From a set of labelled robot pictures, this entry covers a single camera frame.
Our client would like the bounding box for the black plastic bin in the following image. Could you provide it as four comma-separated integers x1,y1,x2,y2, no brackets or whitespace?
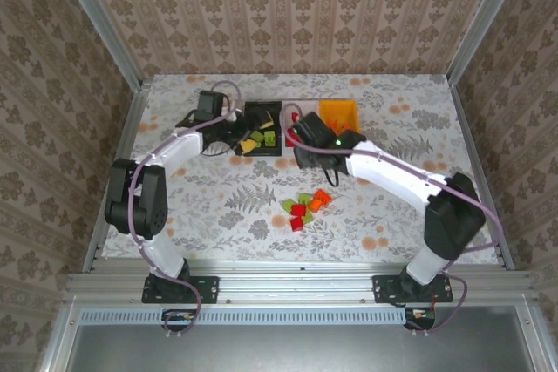
242,100,283,159

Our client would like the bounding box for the orange plastic bin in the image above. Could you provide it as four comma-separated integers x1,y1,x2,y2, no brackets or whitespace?
318,98,364,136

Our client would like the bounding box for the floral table cover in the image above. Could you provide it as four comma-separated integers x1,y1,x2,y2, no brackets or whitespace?
102,73,500,265

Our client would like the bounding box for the grey metal plate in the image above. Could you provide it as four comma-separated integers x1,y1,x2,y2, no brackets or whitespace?
67,305,540,372

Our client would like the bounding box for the thin black camera cable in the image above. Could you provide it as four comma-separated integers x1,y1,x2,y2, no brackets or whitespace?
201,140,235,158
322,166,341,188

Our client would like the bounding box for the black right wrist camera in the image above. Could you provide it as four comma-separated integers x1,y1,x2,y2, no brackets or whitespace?
291,112,337,151

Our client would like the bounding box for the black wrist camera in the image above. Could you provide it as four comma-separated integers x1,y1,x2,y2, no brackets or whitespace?
194,90,228,124
291,112,337,151

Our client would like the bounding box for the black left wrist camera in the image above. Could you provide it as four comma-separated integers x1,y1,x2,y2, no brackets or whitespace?
194,90,228,124

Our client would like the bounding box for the aluminium side rail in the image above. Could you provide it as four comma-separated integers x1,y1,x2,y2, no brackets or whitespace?
81,79,153,272
448,82,516,271

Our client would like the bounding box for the aluminium front rail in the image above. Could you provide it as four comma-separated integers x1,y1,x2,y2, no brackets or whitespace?
64,257,535,304

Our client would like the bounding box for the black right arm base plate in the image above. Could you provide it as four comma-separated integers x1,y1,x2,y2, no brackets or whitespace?
371,274,454,304

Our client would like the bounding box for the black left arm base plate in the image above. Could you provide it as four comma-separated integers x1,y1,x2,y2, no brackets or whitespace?
142,274,220,304

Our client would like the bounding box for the grey slotted cable duct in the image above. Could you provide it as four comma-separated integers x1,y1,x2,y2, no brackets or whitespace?
79,307,407,326

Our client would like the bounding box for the aluminium frame post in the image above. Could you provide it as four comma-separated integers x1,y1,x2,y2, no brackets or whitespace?
446,0,533,84
51,0,146,88

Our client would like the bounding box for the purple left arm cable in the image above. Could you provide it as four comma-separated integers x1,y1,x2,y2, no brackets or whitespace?
128,79,244,341

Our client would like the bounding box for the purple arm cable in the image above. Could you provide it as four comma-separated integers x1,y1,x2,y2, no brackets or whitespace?
128,79,244,341
280,102,503,335

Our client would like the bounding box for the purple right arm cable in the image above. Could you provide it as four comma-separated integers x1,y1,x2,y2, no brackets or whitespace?
280,102,503,335

